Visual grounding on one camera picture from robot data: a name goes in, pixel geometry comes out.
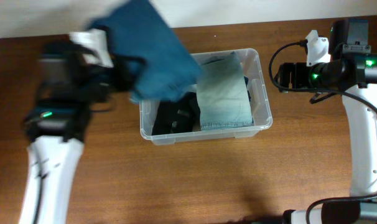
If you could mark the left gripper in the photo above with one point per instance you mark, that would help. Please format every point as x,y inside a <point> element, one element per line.
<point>122,75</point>

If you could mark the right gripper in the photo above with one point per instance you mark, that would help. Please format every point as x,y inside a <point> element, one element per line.
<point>293,79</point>

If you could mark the dark blue jeans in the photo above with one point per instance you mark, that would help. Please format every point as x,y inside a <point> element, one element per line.
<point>137,30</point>

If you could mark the navy blue garment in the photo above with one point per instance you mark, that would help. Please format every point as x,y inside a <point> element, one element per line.
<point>246,80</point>

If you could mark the light blue jeans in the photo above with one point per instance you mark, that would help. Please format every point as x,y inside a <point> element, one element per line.
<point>222,94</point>

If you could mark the black garment with tape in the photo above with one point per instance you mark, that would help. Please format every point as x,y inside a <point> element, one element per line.
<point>177,117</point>

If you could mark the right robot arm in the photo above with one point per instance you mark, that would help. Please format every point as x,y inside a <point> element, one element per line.
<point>360,101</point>

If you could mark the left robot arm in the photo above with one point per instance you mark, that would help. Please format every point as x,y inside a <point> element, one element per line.
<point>56,133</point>

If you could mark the clear plastic storage bin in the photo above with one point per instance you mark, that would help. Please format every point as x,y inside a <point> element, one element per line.
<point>260,109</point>

